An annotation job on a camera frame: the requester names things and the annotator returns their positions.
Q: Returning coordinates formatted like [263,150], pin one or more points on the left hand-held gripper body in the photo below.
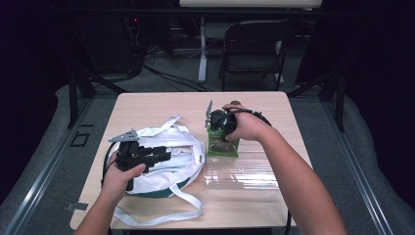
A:
[129,156]

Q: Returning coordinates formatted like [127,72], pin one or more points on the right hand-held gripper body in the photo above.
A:
[218,119]

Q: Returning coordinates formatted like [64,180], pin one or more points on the green snack packet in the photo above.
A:
[225,148]

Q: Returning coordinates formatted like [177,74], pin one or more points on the white tote bag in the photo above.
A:
[177,163]

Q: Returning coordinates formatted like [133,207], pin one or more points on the clear plastic container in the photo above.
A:
[241,173]

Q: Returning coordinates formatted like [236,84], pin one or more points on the person's right hand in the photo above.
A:
[249,127]

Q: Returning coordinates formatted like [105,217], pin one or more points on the person's left hand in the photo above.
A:
[119,181]

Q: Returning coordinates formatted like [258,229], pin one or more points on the black metal stand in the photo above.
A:
[340,104]
[73,98]

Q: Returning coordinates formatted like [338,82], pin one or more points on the black folding chair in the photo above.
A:
[254,45]

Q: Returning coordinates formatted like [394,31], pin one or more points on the dark computer tower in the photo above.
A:
[107,42]

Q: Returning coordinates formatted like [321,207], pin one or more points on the white desk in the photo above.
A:
[249,2]

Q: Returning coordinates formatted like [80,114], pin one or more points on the aluminium floor rail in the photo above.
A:
[359,173]
[42,176]

